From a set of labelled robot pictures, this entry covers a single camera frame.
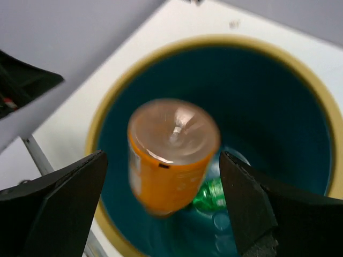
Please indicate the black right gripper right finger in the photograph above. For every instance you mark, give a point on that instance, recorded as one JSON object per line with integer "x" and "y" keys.
{"x": 271, "y": 218}

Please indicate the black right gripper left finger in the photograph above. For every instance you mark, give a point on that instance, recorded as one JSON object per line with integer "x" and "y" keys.
{"x": 52, "y": 215}

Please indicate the green soda bottle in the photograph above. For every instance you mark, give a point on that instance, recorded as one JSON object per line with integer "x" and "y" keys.
{"x": 210, "y": 196}

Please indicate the orange juice bottle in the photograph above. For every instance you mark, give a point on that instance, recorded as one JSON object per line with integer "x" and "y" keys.
{"x": 171, "y": 143}

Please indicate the teal bin with yellow rim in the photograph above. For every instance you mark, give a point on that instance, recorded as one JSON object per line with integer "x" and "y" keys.
{"x": 272, "y": 112}

